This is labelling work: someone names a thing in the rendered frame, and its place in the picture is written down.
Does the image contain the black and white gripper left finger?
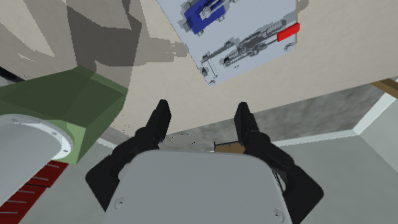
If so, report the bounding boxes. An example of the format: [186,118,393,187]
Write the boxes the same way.
[85,99,172,213]

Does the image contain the blue flat metal blank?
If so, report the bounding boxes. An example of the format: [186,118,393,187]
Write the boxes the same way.
[184,0,226,34]

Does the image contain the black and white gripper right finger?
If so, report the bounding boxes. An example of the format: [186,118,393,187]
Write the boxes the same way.
[234,102,324,224]

